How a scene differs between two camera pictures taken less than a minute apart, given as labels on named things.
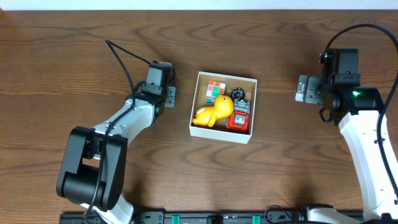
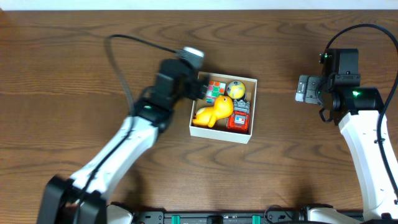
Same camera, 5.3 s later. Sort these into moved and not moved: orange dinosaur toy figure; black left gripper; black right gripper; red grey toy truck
Moved: black left gripper
Not moved: orange dinosaur toy figure; red grey toy truck; black right gripper
